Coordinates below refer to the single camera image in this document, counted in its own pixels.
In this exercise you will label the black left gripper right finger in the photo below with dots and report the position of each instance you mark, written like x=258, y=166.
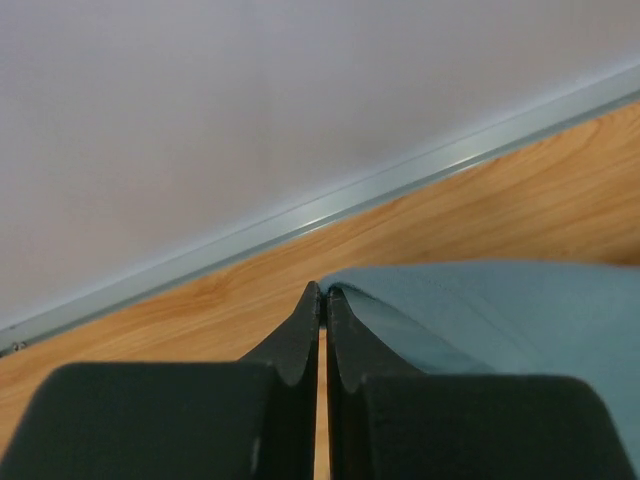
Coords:
x=389, y=420

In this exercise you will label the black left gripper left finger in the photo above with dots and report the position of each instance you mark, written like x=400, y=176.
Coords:
x=252, y=418

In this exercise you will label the blue grey t shirt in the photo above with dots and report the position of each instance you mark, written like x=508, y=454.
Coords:
x=502, y=317

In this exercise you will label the aluminium back rail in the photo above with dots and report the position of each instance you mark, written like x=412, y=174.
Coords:
x=430, y=166

